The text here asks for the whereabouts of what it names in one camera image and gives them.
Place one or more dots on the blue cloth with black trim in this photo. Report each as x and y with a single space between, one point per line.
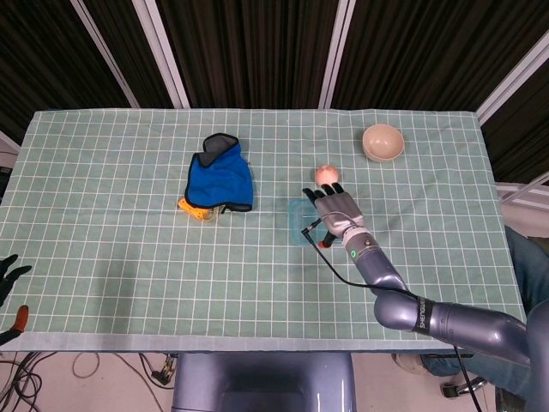
218 180

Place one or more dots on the white metal floor rail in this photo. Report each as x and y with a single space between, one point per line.
521 201
8 141

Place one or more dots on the person legs in jeans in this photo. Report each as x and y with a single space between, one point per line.
532 266

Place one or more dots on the green checked tablecloth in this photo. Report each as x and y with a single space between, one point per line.
128 257

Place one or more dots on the wide white frame post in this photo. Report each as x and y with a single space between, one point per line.
163 53

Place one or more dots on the blue-grey robot torso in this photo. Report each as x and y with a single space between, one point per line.
261 382

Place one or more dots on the beige bowl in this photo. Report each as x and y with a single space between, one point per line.
383 141

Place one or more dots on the grey sneaker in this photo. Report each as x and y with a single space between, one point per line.
407 362

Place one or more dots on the white slanted frame post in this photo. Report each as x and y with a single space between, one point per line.
514 79

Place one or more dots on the pink onion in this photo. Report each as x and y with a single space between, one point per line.
326 173

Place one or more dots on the dark pleated curtain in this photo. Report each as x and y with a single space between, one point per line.
257 51

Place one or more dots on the teal container lid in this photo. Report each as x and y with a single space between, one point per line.
302 219

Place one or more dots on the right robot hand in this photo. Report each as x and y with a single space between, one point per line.
339 212

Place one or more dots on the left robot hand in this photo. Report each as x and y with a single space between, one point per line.
6 274

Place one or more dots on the thin white frame post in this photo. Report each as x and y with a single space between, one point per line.
105 53

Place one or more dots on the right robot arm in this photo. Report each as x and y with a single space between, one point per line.
450 322

